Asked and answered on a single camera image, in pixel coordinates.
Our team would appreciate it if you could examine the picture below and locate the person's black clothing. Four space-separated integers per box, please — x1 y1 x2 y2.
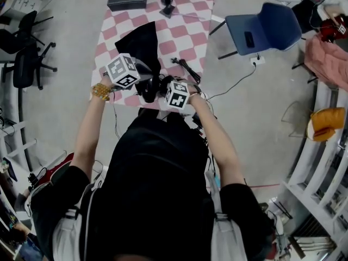
29 107 274 261

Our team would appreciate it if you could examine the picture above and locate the black floor cable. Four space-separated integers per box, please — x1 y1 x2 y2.
202 63 258 100

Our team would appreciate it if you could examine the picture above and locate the small black stand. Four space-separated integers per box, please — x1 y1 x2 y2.
159 4 176 19

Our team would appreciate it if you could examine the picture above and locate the thin pink rod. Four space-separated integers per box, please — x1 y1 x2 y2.
173 12 210 20

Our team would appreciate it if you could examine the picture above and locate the pink white checkered tablecloth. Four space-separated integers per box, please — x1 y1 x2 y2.
91 0 216 110

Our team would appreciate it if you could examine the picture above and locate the black hair dryer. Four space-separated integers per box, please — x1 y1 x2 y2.
137 74 175 103

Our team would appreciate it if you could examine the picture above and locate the grey backpack strap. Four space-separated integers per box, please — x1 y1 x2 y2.
205 170 245 261
51 183 104 261

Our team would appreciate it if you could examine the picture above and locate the person's right forearm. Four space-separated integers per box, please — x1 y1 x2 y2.
187 91 245 190

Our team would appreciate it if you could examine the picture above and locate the black power cord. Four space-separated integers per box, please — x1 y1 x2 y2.
160 57 203 92

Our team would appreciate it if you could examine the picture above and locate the amber bead bracelet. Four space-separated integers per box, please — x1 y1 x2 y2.
91 82 113 102

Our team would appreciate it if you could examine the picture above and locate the red cloth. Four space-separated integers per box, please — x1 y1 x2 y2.
35 152 76 184

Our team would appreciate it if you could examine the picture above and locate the pink cloth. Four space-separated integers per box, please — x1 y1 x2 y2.
303 34 348 91

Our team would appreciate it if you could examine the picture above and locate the person's left forearm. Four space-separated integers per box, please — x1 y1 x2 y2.
72 76 116 175

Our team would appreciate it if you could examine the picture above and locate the white shelving rack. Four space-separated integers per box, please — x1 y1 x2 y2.
282 80 348 261

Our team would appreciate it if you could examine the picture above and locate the black cloth bag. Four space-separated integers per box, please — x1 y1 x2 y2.
114 20 161 97

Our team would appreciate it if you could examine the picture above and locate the white shelf unit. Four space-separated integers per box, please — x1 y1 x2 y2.
0 118 38 163

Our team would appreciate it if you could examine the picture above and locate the red round object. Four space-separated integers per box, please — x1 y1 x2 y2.
320 17 348 40

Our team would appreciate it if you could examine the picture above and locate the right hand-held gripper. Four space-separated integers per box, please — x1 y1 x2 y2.
164 80 191 111

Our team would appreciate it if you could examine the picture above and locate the grey metal radiator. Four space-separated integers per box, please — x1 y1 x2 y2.
292 213 338 252

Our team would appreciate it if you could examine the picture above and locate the black phone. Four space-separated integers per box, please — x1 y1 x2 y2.
244 30 256 48

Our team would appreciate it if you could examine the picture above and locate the blue chair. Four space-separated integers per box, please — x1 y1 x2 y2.
209 2 303 60

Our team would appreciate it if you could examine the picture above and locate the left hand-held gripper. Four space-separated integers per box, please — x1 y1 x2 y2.
104 52 153 89

